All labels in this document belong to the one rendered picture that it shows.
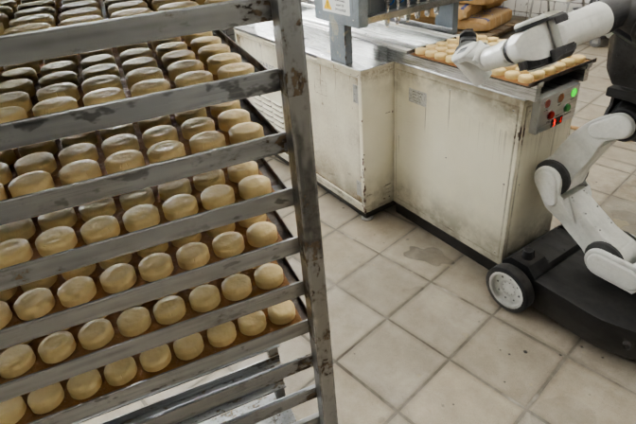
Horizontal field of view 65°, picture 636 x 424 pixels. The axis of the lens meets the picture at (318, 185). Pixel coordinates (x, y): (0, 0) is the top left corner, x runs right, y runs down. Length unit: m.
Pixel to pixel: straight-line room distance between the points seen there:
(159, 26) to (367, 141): 1.85
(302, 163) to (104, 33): 0.29
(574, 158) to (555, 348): 0.71
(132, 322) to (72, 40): 0.44
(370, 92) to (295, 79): 1.68
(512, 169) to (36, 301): 1.68
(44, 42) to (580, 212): 1.86
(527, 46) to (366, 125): 1.09
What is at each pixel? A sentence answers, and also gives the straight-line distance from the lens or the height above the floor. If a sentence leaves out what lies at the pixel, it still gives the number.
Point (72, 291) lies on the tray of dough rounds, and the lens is 0.81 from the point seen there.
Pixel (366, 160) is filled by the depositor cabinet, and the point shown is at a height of 0.39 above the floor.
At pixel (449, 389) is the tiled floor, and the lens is 1.93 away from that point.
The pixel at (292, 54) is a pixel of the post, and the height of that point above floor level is 1.36.
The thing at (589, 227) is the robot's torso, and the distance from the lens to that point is 2.11.
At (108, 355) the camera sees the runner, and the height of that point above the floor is 0.96.
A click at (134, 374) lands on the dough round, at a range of 0.93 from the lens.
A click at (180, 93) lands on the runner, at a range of 0.64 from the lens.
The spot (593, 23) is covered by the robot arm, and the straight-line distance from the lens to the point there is 1.50.
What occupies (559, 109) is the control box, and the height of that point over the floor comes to 0.76.
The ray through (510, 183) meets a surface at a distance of 2.08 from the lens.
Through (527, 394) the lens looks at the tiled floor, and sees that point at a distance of 1.98.
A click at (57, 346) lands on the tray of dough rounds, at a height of 0.97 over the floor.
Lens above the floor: 1.53
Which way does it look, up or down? 31 degrees down
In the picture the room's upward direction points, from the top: 5 degrees counter-clockwise
